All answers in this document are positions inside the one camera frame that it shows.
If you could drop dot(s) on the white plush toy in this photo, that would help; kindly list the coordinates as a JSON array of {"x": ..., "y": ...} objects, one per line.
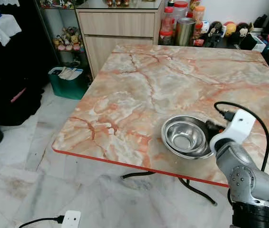
[{"x": 205, "y": 29}]

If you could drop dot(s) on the green plastic bin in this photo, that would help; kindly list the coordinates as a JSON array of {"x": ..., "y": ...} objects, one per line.
[{"x": 68, "y": 90}]

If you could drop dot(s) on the yellow plush toy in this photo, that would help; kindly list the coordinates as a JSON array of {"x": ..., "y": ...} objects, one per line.
[{"x": 230, "y": 28}]

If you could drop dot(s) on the clear jar red lid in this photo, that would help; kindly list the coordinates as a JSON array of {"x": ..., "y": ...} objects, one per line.
[
  {"x": 181, "y": 10},
  {"x": 167, "y": 28}
]

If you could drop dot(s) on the glass display shelf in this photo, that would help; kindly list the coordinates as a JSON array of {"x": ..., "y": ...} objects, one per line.
[{"x": 68, "y": 59}]

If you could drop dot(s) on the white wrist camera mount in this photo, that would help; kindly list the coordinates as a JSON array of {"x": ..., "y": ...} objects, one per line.
[
  {"x": 71, "y": 220},
  {"x": 239, "y": 126}
]

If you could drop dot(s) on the white papers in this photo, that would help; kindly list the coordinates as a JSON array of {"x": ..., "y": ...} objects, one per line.
[{"x": 70, "y": 72}]

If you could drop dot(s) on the small teddy figurine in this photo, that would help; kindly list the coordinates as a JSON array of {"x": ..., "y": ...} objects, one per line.
[
  {"x": 75, "y": 39},
  {"x": 60, "y": 42}
]

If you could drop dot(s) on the black covered furniture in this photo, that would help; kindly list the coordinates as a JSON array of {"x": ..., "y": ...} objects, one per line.
[{"x": 20, "y": 95}]

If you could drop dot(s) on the steel tumbler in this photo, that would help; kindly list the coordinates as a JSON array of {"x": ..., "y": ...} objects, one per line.
[{"x": 185, "y": 32}]

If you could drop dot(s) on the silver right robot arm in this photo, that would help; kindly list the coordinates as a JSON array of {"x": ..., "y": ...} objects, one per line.
[{"x": 244, "y": 175}]

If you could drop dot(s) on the light wooden cabinet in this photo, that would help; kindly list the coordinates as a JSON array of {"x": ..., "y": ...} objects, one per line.
[{"x": 120, "y": 28}]

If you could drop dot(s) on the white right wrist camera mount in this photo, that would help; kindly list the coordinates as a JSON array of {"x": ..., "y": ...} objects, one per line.
[{"x": 239, "y": 126}]

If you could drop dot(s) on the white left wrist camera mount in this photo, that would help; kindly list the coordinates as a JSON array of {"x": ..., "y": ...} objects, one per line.
[{"x": 71, "y": 220}]

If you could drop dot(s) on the black plush toy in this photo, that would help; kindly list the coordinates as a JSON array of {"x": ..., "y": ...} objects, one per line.
[
  {"x": 242, "y": 31},
  {"x": 215, "y": 29}
]

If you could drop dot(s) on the stainless steel bowl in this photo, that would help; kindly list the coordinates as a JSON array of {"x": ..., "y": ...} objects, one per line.
[{"x": 184, "y": 137}]

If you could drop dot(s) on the small white box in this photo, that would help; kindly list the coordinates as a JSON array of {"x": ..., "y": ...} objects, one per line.
[{"x": 259, "y": 42}]

